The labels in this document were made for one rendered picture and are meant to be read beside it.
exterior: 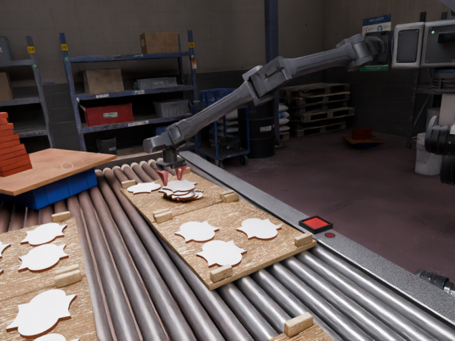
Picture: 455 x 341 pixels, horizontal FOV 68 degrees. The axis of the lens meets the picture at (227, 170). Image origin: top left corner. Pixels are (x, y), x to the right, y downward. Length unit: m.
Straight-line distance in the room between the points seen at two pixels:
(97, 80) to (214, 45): 2.26
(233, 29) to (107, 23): 2.18
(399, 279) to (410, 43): 0.83
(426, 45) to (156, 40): 4.45
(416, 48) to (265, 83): 0.58
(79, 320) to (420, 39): 1.32
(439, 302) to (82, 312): 0.78
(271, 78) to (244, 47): 5.68
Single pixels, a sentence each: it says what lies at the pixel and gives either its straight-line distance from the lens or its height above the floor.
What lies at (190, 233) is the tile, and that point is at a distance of 1.06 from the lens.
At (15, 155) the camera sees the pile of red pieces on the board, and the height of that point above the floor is 1.12.
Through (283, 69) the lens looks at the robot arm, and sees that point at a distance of 1.06.
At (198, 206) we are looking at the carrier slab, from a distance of 1.27.
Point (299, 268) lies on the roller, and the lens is 0.94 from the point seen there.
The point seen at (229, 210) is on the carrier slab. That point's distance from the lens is 1.21.
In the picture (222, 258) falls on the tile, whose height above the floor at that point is 0.95.
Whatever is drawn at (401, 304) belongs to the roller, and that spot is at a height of 0.92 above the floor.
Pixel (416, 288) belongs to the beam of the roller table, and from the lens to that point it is 0.94.
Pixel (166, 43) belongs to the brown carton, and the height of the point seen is 1.73.
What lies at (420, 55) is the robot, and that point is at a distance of 1.42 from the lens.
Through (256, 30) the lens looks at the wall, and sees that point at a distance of 6.89.
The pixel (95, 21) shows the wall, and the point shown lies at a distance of 5.97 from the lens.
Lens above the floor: 1.44
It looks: 18 degrees down
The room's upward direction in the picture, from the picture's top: 4 degrees counter-clockwise
